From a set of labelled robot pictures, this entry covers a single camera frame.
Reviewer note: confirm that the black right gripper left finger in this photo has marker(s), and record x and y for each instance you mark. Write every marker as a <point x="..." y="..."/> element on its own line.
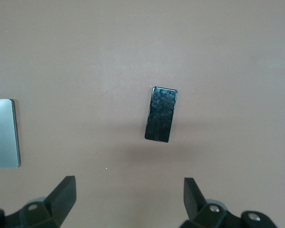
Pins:
<point x="59" y="204"/>

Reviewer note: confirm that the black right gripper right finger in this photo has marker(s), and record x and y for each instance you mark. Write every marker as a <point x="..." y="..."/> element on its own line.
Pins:
<point x="197" y="209"/>

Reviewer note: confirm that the black smartphone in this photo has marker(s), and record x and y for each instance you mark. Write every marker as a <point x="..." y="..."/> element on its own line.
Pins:
<point x="160" y="114"/>

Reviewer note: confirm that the silver laptop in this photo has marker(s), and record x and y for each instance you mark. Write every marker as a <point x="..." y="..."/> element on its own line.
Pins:
<point x="2" y="133"/>

